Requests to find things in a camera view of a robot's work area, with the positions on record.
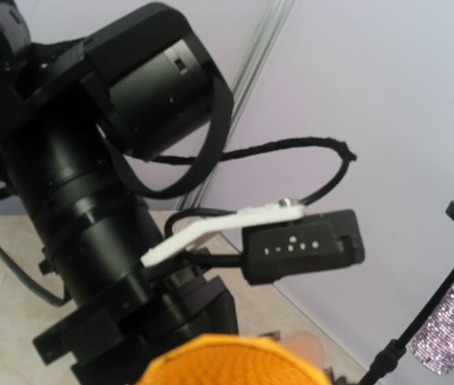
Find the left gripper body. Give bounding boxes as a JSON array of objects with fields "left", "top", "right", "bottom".
[{"left": 33, "top": 277, "right": 238, "bottom": 384}]

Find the orange microphone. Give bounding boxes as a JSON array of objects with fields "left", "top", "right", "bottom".
[{"left": 137, "top": 332, "right": 333, "bottom": 384}]

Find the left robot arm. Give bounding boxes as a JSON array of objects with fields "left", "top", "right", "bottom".
[{"left": 0, "top": 1, "right": 238, "bottom": 384}]

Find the black tripod microphone stand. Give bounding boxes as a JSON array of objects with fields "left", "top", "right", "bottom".
[{"left": 359, "top": 201, "right": 454, "bottom": 384}]

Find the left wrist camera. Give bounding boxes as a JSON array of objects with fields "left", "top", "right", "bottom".
[{"left": 140, "top": 198, "right": 365, "bottom": 286}]

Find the black camera cable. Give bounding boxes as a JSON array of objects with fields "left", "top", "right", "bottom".
[{"left": 154, "top": 137, "right": 357, "bottom": 241}]

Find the aluminium corner frame post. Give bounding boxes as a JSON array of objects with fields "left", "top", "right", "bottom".
[{"left": 176, "top": 0, "right": 296, "bottom": 209}]

